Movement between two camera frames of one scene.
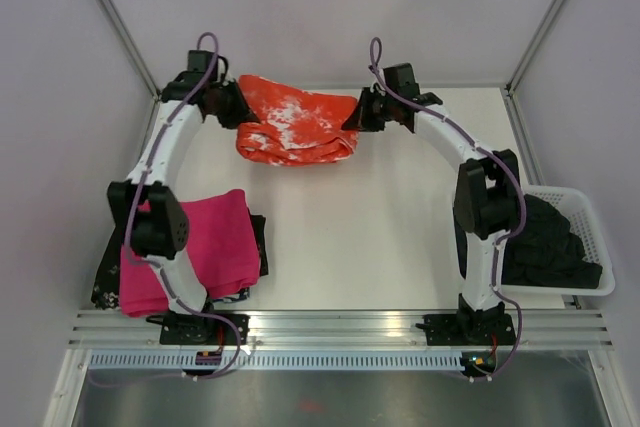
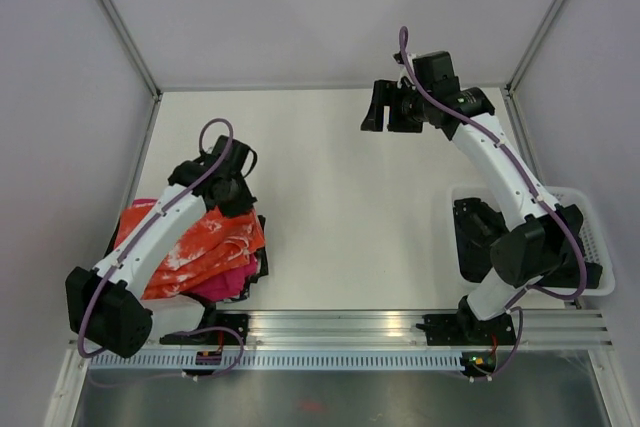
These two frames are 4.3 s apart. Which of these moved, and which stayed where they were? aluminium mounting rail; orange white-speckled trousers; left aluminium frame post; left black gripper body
Moved: orange white-speckled trousers; left black gripper body
Stayed: left aluminium frame post; aluminium mounting rail
